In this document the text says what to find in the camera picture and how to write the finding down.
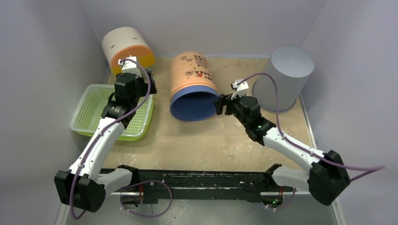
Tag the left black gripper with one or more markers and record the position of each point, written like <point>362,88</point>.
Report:
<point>145,86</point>

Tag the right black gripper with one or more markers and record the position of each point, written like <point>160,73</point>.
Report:
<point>227,105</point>

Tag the blue plastic bucket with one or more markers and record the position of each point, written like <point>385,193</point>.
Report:
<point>194,103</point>

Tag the orange printed plastic bucket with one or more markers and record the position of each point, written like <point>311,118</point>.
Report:
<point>190,69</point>

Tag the grey plastic bucket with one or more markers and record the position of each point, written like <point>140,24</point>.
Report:
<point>290,67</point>

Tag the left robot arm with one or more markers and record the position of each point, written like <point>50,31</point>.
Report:
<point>81,187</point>

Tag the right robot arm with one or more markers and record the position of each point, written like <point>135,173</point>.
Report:
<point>323,175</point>

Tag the white perforated plastic basket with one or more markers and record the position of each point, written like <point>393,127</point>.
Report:
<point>99,92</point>

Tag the small round drawer cabinet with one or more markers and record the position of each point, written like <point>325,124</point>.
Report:
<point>126,42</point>

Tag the green plastic tray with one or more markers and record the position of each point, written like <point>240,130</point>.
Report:
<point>88,115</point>

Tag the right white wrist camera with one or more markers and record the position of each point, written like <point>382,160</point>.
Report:
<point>240,88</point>

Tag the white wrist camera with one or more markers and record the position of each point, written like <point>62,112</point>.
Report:
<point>240,88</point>
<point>127,66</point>

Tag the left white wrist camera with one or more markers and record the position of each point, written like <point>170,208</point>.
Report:
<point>127,66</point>

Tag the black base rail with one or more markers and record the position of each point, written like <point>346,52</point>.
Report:
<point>155,185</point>

